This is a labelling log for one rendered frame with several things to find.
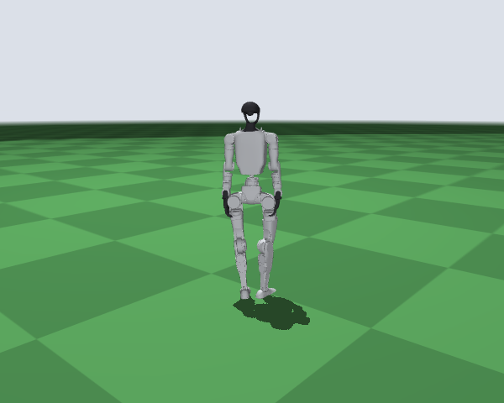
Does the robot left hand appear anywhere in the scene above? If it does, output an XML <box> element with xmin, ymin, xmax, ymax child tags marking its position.
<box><xmin>222</xmin><ymin>191</ymin><xmax>232</xmax><ymax>217</ymax></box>

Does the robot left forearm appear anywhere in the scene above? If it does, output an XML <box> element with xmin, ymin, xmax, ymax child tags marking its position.
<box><xmin>222</xmin><ymin>162</ymin><xmax>233</xmax><ymax>196</ymax></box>

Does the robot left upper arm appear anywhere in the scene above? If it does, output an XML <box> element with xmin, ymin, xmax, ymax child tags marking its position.
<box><xmin>224</xmin><ymin>133</ymin><xmax>235</xmax><ymax>171</ymax></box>

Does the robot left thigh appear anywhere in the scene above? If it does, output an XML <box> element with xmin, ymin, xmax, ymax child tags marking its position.
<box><xmin>227</xmin><ymin>191</ymin><xmax>247</xmax><ymax>253</ymax></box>

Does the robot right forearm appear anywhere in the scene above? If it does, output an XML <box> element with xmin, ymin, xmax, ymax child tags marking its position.
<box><xmin>271</xmin><ymin>161</ymin><xmax>282</xmax><ymax>196</ymax></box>

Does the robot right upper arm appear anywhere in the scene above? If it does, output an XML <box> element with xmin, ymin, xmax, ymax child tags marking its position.
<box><xmin>264</xmin><ymin>132</ymin><xmax>279</xmax><ymax>171</ymax></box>

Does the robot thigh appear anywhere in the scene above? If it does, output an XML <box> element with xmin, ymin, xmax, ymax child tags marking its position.
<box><xmin>257</xmin><ymin>192</ymin><xmax>278</xmax><ymax>254</ymax></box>
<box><xmin>227</xmin><ymin>191</ymin><xmax>247</xmax><ymax>253</ymax></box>

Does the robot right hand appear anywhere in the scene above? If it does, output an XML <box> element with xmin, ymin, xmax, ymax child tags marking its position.
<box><xmin>269</xmin><ymin>191</ymin><xmax>281</xmax><ymax>217</ymax></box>

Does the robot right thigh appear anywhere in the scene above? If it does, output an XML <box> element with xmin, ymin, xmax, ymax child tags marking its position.
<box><xmin>257</xmin><ymin>192</ymin><xmax>278</xmax><ymax>254</ymax></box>

